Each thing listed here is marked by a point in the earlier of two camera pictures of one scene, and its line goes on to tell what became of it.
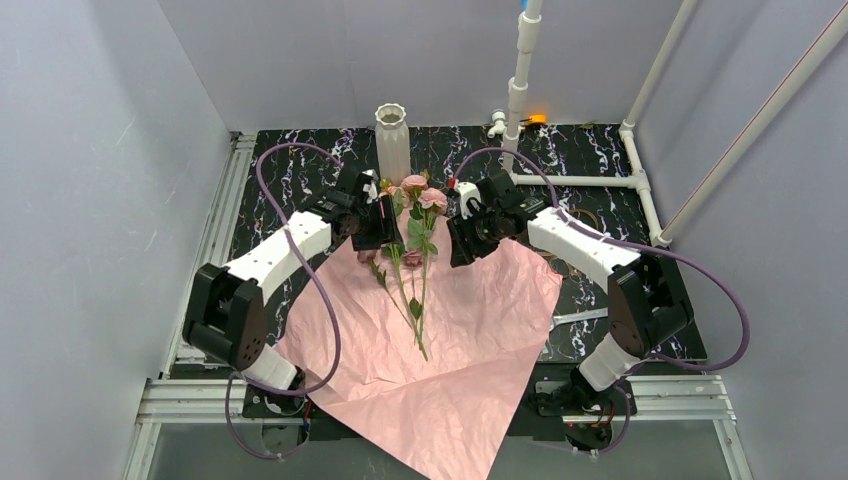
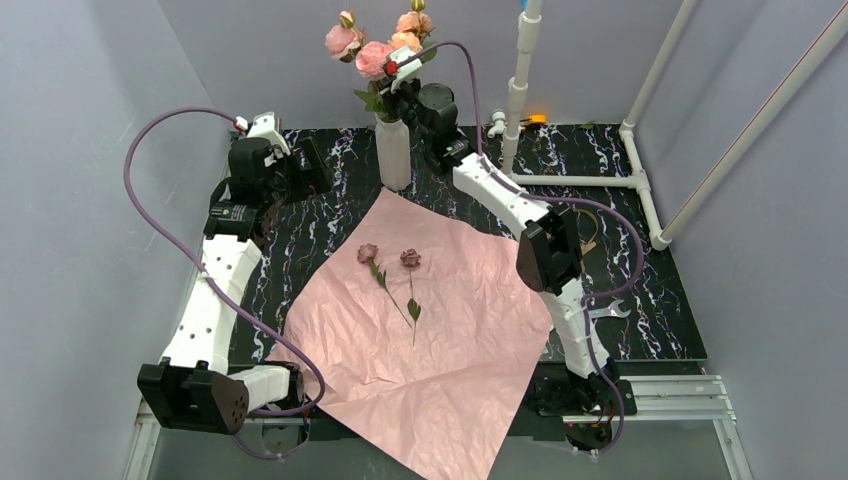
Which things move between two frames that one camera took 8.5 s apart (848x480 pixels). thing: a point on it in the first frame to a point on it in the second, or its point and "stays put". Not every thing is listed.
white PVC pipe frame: x=636 y=177 stays put
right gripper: x=468 y=240 to x=403 y=93
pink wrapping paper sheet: x=425 y=361 stays put
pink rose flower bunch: x=416 y=206 to x=345 y=42
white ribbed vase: x=394 y=143 stays put
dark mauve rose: x=413 y=258 stays put
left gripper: x=376 y=229 to x=309 y=176
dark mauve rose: x=369 y=256 stays put
